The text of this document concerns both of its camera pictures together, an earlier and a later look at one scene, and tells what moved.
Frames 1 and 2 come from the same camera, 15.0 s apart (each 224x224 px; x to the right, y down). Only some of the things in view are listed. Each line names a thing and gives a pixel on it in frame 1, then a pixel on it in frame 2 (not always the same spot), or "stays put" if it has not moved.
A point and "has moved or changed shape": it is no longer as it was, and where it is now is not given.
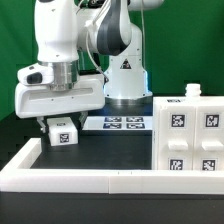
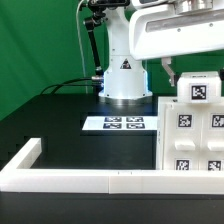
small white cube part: (62, 131) -> (199, 87)
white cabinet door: (177, 138) has moved or changed shape
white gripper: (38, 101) -> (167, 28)
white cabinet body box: (188, 132) stays put
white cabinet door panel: (208, 141) has moved or changed shape
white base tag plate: (115, 123) stays put
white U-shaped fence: (18, 175) stays put
